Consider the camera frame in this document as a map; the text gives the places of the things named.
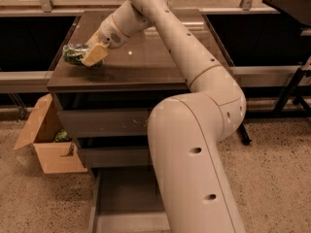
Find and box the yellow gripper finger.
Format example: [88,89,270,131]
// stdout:
[86,32,99,48]
[81,43,108,67]

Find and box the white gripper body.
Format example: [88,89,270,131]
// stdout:
[98,15,128,49]

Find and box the grey middle drawer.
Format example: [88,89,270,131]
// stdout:
[77,147,151,168]

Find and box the grey top drawer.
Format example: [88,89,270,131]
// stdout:
[58,108,149,138]

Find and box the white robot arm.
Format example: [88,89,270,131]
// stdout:
[82,0,246,233]

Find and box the grey open bottom drawer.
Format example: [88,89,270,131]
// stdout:
[88,166,171,233]

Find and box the green item in box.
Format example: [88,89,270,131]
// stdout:
[54,129,70,143]

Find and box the open cardboard box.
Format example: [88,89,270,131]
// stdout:
[14,94,87,174]

